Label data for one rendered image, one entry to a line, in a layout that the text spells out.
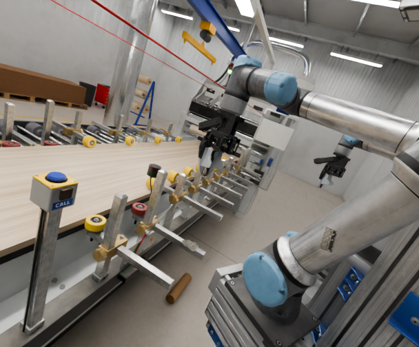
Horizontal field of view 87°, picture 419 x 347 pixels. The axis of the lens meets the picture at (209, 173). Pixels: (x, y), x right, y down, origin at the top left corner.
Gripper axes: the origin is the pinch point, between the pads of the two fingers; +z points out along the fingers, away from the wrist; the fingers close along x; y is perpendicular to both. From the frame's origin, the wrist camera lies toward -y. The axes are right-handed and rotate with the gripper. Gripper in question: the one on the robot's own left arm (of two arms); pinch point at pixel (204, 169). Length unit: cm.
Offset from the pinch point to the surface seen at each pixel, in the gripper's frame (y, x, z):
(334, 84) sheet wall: -432, 802, -246
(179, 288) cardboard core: -48, 60, 124
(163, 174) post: -30.0, 3.2, 16.2
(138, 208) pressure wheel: -39, 1, 41
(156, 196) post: -29.9, 3.2, 27.8
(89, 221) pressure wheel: -30, -23, 41
